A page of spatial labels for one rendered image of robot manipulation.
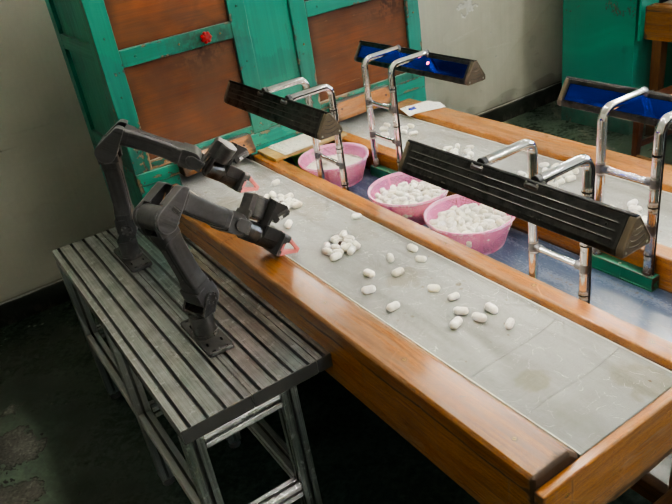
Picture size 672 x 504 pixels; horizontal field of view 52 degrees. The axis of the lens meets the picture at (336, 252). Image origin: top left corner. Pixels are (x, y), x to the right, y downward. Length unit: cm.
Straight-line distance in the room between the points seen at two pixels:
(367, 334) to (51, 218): 227
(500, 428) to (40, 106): 265
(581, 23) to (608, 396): 350
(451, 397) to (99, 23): 168
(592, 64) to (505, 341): 331
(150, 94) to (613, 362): 176
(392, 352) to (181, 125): 141
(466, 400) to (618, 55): 344
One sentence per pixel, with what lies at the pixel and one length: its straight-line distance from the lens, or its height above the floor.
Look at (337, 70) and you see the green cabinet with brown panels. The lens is 292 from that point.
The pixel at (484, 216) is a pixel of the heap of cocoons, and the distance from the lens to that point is 210.
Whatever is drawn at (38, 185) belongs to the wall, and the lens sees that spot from 352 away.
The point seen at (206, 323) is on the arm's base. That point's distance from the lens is 183.
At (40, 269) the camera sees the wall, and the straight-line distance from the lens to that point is 365.
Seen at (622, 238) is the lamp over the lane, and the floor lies 108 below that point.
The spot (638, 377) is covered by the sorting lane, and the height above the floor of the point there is 74.
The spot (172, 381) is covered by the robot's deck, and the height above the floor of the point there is 67.
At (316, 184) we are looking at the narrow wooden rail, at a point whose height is 76.
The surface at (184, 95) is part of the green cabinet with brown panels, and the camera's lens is 262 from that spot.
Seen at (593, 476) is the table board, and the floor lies 70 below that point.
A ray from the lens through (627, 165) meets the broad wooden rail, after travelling 235.
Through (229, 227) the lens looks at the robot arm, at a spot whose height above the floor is 93.
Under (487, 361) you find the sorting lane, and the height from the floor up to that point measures 74.
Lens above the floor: 170
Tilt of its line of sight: 29 degrees down
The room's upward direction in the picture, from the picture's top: 9 degrees counter-clockwise
